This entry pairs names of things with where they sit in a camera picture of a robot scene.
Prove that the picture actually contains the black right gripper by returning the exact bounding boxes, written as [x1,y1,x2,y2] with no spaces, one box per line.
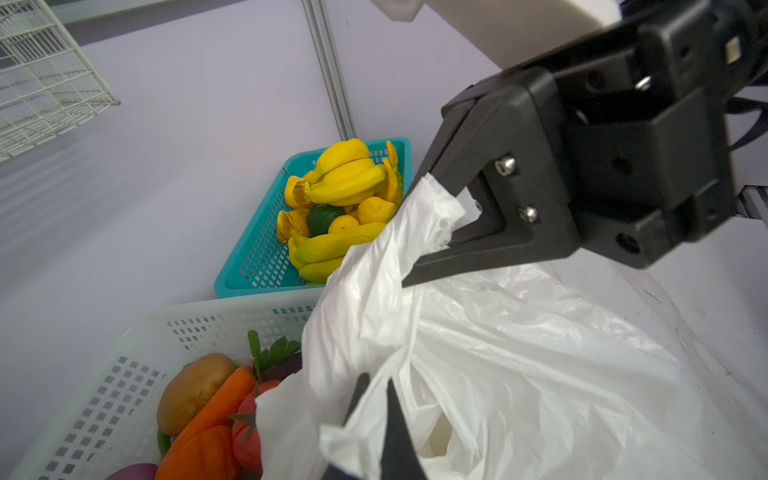
[403,1,767,287]

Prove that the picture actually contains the teal plastic fruit basket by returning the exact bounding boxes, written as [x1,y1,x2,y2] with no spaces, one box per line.
[215,137,413,298]

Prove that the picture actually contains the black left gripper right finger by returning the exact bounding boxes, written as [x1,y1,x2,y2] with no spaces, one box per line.
[381,380,427,480]

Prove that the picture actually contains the dark purple toy eggplant right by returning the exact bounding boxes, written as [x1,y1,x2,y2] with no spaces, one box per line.
[262,352,303,382]

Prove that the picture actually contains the brown toy potato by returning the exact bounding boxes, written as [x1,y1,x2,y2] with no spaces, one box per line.
[156,353,237,437]

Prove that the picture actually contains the green toy avocado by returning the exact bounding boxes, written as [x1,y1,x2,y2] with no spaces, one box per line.
[306,204,346,236]

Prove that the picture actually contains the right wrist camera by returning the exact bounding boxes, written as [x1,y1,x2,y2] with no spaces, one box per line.
[374,0,622,69]

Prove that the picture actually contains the yellow-green toy mango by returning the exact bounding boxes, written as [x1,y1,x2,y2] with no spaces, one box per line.
[288,222,386,284]

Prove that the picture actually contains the toy banana bunch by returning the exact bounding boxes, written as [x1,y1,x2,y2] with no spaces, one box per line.
[284,139,389,209]

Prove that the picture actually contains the purple toy onion back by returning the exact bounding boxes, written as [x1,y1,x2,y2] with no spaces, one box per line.
[106,463,158,480]

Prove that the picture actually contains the white wire wall basket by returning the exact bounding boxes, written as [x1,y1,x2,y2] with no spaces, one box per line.
[1,1,120,162]

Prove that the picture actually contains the red toy tomato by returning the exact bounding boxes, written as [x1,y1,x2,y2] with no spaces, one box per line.
[231,380,280,477]

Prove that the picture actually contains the white plastic grocery bag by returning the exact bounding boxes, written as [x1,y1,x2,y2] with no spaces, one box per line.
[254,172,721,480]

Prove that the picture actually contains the toy carrot back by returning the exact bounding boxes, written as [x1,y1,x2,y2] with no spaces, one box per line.
[157,329,304,469]

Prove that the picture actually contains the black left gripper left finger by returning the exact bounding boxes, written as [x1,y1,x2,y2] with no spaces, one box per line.
[320,373,372,480]

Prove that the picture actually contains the white plastic vegetable basket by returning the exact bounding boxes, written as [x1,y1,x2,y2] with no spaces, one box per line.
[9,287,322,479]

